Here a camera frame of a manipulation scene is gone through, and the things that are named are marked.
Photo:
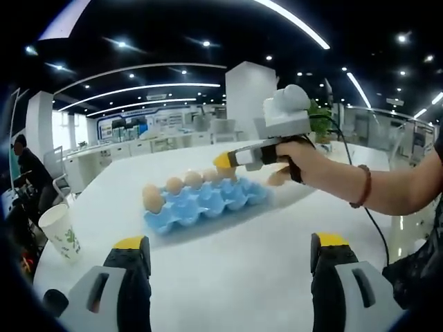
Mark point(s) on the person's dark patterned clothing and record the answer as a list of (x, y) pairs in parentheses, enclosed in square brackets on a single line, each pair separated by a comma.
[(415, 276)]

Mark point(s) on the blue egg tray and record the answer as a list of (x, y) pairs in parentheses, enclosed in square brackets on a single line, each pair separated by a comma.
[(214, 207)]

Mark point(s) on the grey mesh office chair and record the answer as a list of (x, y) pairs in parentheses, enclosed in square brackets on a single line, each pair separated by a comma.
[(225, 129)]

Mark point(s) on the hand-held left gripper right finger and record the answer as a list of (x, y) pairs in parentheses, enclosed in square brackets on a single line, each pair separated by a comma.
[(325, 294)]

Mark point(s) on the long curved ceiling light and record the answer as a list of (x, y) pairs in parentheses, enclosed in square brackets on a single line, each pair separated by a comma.
[(313, 33)]

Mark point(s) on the white office chair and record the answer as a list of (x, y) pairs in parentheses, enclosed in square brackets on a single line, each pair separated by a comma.
[(55, 162)]

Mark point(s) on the white office counter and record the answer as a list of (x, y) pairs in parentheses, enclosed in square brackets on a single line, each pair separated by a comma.
[(138, 148)]

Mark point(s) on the white paper cup green print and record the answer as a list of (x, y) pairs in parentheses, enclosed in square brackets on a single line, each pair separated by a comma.
[(57, 228)]

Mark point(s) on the white table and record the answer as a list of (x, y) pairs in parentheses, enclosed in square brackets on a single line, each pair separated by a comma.
[(225, 269)]

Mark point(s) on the person's right hand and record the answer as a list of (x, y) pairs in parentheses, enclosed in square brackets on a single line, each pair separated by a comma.
[(322, 173)]

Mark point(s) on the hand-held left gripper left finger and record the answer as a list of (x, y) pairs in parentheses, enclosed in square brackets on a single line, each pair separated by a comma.
[(138, 297)]

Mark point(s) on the brown chicken egg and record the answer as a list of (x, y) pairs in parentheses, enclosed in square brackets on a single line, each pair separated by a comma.
[(193, 180), (209, 175), (227, 173), (152, 198), (174, 185)]

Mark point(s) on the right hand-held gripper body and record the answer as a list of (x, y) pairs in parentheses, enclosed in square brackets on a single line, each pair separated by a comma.
[(284, 117)]

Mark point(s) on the green potted plant white pot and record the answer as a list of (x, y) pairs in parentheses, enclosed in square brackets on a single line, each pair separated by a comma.
[(322, 124)]

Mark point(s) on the white foam egg holder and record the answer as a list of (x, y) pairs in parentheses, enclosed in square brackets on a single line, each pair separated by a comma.
[(287, 197)]

